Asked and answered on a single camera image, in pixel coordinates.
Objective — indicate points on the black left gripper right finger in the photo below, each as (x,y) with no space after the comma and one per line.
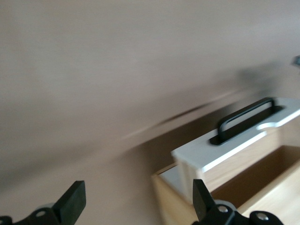
(201,199)

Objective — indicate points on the white-fronted wooden drawer with notch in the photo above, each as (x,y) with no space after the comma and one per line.
(194,154)

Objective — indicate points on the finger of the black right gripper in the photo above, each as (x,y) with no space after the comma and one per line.
(297,61)

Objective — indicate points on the wooden drawer cabinet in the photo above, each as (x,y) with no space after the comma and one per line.
(164,201)

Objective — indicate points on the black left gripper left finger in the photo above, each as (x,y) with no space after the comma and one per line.
(72,201)

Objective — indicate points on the brown paper table cover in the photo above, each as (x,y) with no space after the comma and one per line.
(93,70)

